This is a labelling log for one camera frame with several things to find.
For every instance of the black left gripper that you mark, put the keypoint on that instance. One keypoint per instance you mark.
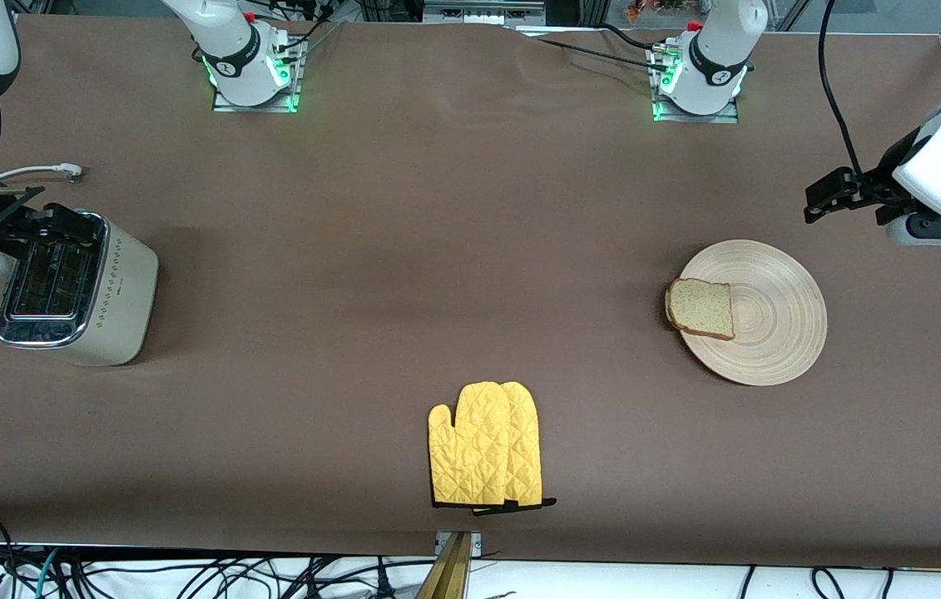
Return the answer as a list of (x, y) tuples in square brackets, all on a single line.
[(885, 177)]

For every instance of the round wooden plate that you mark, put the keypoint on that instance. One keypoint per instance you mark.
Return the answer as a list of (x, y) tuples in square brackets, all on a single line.
[(778, 324)]

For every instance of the brown bread slice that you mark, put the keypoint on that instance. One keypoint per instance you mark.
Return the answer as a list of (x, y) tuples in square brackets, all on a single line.
[(703, 306)]

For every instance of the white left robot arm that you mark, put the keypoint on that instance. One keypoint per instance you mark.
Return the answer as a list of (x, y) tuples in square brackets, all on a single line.
[(715, 58)]

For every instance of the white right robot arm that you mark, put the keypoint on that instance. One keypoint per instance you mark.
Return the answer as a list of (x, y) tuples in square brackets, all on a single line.
[(229, 50)]

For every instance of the cream and chrome toaster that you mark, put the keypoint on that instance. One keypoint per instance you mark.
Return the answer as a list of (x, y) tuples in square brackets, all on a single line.
[(116, 291)]

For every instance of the orange background item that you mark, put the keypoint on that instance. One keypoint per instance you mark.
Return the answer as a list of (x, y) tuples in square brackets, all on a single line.
[(661, 10)]

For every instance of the brown table cover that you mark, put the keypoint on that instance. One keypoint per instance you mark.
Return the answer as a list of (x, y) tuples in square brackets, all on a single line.
[(470, 208)]

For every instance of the grey power strip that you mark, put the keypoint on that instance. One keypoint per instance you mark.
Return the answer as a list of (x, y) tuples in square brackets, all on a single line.
[(482, 12)]

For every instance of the yellow quilted oven mitt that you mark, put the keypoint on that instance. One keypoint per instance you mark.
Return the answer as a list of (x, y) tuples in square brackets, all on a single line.
[(470, 449), (527, 449)]

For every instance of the brass coloured bar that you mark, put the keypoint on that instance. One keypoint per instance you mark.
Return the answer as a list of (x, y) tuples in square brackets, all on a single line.
[(449, 574)]

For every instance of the small metal bracket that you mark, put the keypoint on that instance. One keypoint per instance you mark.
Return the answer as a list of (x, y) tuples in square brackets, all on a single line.
[(477, 545)]

